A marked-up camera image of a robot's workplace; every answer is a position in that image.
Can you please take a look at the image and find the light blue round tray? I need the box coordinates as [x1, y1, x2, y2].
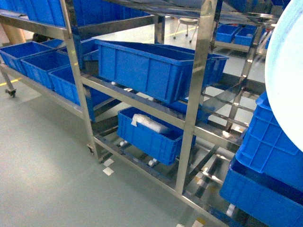
[265, 0, 303, 150]

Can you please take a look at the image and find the blue bin lower layer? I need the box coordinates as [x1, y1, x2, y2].
[117, 107, 184, 166]

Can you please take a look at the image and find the blue bin layer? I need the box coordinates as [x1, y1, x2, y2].
[94, 39, 229, 104]
[117, 107, 184, 166]

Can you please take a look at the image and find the stainless steel shelf rack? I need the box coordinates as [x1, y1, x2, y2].
[61, 0, 277, 227]

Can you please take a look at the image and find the white plastic bag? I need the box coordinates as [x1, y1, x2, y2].
[131, 113, 170, 134]

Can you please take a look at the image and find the left stainless steel rack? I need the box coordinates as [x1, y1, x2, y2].
[0, 0, 98, 157]

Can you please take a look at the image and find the blue bin left front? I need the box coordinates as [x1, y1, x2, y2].
[49, 66, 111, 122]

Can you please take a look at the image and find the blue bin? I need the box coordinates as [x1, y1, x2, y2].
[21, 51, 70, 90]
[49, 66, 111, 122]
[0, 42, 54, 76]

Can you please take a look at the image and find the white stool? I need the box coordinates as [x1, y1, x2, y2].
[173, 17, 199, 44]

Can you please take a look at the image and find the blue crate top right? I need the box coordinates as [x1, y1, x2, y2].
[236, 92, 303, 191]

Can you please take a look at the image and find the blue crate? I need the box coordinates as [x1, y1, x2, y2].
[236, 92, 303, 191]
[220, 157, 303, 227]

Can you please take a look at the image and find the blue bin left middle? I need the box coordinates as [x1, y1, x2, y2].
[21, 51, 70, 90]

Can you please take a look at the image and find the blue crate bottom right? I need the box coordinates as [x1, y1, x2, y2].
[220, 157, 303, 227]

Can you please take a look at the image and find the blue bin left far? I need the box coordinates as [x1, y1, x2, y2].
[0, 42, 54, 76]

